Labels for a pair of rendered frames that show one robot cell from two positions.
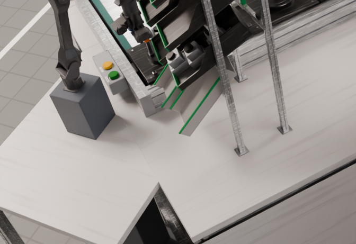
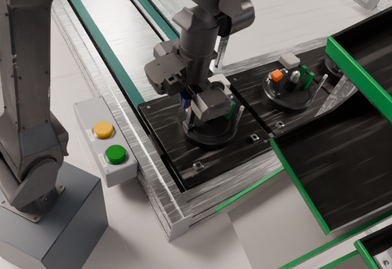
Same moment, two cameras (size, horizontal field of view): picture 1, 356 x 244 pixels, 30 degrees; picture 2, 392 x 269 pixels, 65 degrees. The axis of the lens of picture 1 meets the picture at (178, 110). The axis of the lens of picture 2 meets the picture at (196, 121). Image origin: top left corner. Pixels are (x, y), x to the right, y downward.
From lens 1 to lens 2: 195 cm
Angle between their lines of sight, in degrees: 21
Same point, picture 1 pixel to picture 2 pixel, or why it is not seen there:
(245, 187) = not seen: outside the picture
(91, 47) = (66, 76)
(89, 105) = (67, 245)
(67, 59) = (22, 156)
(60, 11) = not seen: outside the picture
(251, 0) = (311, 63)
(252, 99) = not seen: hidden behind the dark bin
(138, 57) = (161, 124)
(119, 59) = (124, 119)
